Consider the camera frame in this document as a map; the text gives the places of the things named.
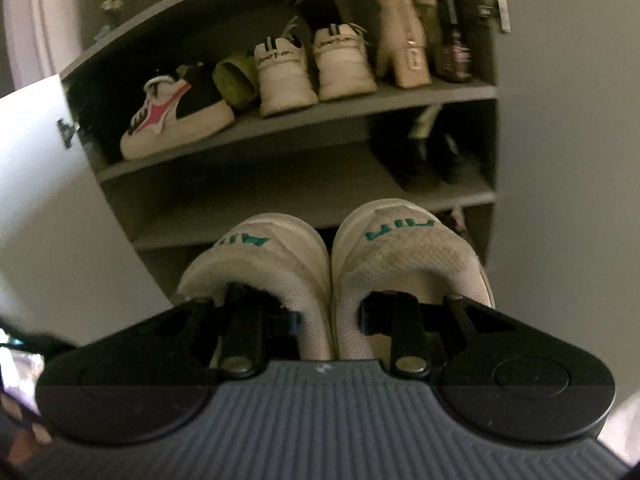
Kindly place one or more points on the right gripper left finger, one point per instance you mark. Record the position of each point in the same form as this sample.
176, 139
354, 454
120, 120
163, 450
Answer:
248, 329

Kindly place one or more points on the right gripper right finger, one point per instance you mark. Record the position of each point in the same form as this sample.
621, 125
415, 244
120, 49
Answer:
415, 329

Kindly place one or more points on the white cabinet door right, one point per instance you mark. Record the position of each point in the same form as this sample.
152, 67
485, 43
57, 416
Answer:
564, 252

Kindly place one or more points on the white cabinet door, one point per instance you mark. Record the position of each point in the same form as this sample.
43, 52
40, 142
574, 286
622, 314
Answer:
564, 252
67, 268

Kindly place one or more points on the white cabinet door left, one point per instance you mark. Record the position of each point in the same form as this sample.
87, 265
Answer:
67, 268

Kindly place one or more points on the pink white sneaker on shelf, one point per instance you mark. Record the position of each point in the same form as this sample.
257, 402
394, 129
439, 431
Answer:
176, 111

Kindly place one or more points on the grey shoe cabinet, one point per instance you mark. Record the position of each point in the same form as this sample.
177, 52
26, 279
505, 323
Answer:
313, 163

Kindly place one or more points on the green slipper on shelf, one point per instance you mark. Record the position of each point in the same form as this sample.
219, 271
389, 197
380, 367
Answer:
236, 78

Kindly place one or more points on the dark bottle on shelf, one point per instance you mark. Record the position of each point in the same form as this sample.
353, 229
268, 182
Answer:
454, 59

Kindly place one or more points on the beige heeled boot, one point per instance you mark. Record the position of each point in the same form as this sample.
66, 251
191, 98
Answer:
401, 44

